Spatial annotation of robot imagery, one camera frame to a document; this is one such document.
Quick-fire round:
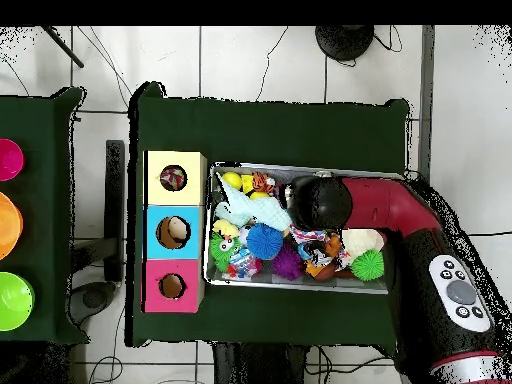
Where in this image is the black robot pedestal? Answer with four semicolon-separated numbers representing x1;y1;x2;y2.
211;341;309;384

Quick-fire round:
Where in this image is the green spiky monster toy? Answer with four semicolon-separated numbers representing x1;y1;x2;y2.
207;232;241;273

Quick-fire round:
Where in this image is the purple knobbly ball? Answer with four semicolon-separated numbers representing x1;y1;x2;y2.
271;243;306;281

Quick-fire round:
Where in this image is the black power cable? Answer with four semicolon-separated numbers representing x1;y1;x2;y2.
467;229;512;238

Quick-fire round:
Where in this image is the grey stand base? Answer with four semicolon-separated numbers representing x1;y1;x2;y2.
67;280;118;326

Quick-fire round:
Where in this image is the blue spiky rubber ball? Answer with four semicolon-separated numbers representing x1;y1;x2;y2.
245;222;284;261

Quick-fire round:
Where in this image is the green plastic bowl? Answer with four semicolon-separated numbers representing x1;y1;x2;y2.
0;271;36;332

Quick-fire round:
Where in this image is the orange tiger plush toy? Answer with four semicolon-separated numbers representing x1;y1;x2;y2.
250;171;277;194

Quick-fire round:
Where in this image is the black round stand base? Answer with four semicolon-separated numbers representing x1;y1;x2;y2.
314;25;375;62

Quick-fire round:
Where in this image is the pink plastic bowl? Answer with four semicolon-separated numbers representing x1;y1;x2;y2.
0;137;26;182

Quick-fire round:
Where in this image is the yellow smooth ball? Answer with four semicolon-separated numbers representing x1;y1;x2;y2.
220;171;244;191

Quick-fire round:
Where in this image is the cream waffle cloth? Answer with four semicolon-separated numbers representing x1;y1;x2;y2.
340;228;386;257

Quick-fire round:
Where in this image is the wooden box with three holes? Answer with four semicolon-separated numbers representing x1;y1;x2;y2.
141;149;208;314

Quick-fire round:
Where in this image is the green spiky rubber ball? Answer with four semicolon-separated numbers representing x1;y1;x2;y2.
350;249;385;282

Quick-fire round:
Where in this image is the black pole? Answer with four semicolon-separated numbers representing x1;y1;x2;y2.
40;25;85;69

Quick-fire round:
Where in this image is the shallow clear mesh bin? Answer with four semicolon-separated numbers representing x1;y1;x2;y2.
203;160;405;295

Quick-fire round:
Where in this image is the black upright panel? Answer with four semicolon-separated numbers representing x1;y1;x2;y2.
103;139;126;282

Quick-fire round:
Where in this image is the dark green table cloth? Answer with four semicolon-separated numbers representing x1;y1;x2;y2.
125;81;411;347
0;86;89;345

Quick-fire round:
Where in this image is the light blue waffle cloth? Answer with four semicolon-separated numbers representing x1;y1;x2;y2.
214;171;293;232

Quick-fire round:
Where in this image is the orange plastic bowl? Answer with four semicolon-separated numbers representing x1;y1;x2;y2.
0;191;24;261

